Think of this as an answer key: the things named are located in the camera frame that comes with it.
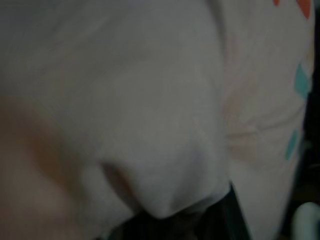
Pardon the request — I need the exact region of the pink patterned pillow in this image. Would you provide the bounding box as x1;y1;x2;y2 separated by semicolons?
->
0;0;316;240

